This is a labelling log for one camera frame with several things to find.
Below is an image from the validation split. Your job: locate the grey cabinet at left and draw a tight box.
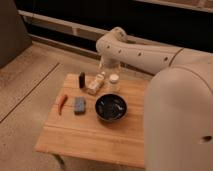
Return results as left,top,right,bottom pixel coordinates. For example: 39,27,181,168
0,0,32,68

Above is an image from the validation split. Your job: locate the white shelf rail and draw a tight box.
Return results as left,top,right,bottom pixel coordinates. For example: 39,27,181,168
18,10,107,41

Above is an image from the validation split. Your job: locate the clear cup with white lid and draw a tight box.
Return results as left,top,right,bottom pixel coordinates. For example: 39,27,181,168
109,74,119,93

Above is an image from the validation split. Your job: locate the small black bottle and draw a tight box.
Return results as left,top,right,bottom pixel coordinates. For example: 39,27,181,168
79,72,85,89

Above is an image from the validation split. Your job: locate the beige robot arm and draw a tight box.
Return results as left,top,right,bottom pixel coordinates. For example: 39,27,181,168
96,27,213,171

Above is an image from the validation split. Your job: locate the cream plastic bottle lying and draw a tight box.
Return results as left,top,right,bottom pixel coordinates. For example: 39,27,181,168
87,72,105,95

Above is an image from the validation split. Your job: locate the grey blue eraser block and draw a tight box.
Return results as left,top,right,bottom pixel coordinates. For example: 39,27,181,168
74,97,86,114

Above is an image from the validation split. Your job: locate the dark ceramic bowl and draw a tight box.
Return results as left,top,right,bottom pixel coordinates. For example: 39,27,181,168
95,94,127,122

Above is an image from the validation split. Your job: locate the orange carrot toy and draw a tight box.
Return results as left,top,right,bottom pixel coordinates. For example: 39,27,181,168
58,94,68,115

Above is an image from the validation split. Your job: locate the wooden table board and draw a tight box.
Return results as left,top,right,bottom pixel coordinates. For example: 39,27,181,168
35,74,148,168

